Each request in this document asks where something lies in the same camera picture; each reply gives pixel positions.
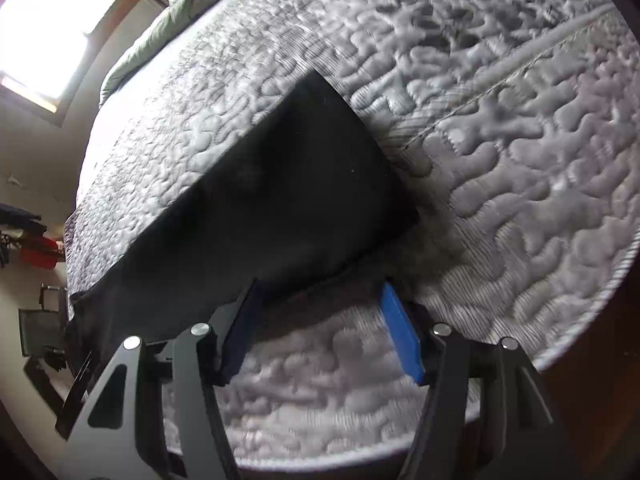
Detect black pants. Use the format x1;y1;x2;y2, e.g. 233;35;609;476
65;72;419;368

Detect bright window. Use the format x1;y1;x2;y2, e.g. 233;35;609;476
1;0;116;113

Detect grey quilted mattress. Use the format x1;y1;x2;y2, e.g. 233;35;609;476
63;0;640;473

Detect red hanging garment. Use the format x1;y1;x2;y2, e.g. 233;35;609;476
18;234;65;270

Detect black mesh chair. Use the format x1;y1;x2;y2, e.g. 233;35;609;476
18;284;68;372

